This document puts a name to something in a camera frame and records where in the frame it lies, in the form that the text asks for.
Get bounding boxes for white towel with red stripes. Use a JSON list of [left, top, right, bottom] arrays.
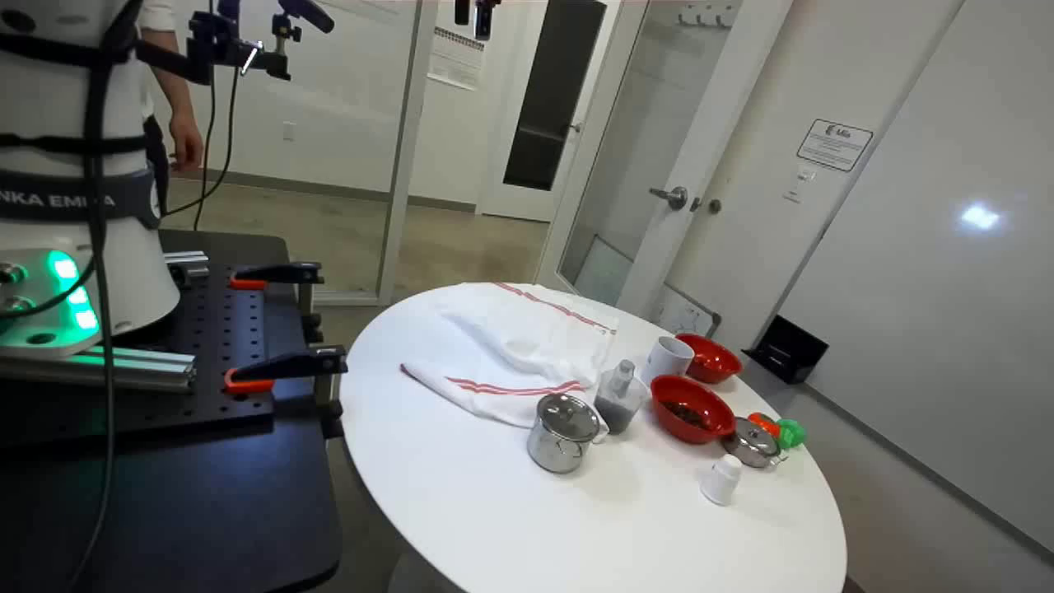
[[399, 279, 620, 433]]

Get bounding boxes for white glass door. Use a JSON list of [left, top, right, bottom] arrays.
[[552, 0, 797, 322]]

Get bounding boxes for person in pink shirt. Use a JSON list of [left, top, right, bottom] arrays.
[[138, 0, 212, 180]]

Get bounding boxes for black clamp with orange grip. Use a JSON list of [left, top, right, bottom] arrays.
[[228, 259, 330, 345], [220, 341, 351, 443]]

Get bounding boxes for short aluminium extrusion piece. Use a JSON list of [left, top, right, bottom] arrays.
[[161, 246, 212, 277]]

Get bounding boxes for glass shaker bottle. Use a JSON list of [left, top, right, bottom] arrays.
[[591, 355, 651, 437]]

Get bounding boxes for empty red bowl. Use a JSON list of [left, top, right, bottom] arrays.
[[676, 333, 746, 389]]

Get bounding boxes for small metal pot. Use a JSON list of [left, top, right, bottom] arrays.
[[524, 389, 610, 479]]

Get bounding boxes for red bowl with dark contents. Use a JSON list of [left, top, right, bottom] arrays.
[[644, 372, 737, 448]]

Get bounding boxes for small green toy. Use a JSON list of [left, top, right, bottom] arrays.
[[773, 417, 810, 453]]

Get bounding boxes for small white cup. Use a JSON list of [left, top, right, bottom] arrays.
[[694, 453, 745, 509]]

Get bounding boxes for black perforated robot table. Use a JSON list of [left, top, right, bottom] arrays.
[[0, 228, 346, 593]]

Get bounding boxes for white glass wall post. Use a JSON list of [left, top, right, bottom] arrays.
[[375, 0, 441, 301]]

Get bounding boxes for black camera mount rig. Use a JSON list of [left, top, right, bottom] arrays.
[[135, 0, 338, 88]]

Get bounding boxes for thin black rig cable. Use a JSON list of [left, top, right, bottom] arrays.
[[161, 61, 246, 223]]

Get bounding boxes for silver door lever handle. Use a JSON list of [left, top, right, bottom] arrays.
[[644, 180, 692, 215]]

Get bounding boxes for white paper wall sign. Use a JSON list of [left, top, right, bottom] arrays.
[[795, 115, 879, 175]]

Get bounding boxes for thick black cable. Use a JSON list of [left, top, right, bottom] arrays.
[[63, 0, 150, 593]]

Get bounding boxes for aluminium extrusion rail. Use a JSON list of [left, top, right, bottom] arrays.
[[0, 341, 201, 394]]

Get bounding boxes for large white wall whiteboard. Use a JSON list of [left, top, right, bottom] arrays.
[[769, 0, 1054, 558]]

